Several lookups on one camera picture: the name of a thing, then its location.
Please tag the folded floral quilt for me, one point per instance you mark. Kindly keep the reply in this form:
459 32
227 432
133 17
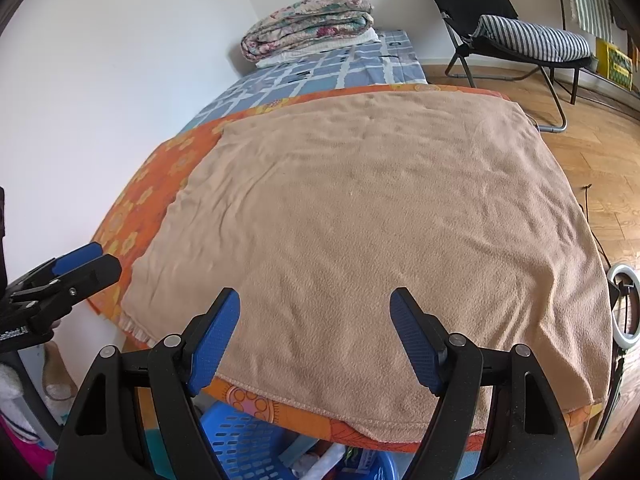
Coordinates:
310 25

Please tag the blue plastic basket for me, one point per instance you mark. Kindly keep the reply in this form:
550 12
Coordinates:
240 440

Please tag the pink cloth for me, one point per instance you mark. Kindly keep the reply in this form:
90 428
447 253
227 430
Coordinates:
25 455

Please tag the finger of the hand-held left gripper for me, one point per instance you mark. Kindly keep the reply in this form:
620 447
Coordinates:
95 275
77 259

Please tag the orange floral blanket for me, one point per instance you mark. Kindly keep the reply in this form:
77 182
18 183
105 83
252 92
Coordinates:
150 175

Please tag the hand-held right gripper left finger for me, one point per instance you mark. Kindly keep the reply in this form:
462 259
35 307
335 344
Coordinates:
215 340

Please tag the blue checked bed sheet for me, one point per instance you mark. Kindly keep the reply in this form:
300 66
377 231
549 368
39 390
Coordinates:
325 75

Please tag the black tripod stand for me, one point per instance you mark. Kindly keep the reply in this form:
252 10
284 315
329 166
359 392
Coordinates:
616 375

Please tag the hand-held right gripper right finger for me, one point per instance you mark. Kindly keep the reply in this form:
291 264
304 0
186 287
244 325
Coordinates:
415 340

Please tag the beige fleece blanket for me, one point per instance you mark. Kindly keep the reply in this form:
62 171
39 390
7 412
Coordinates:
375 210

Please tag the striped cushion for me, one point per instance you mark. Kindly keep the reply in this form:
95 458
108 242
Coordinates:
530 37

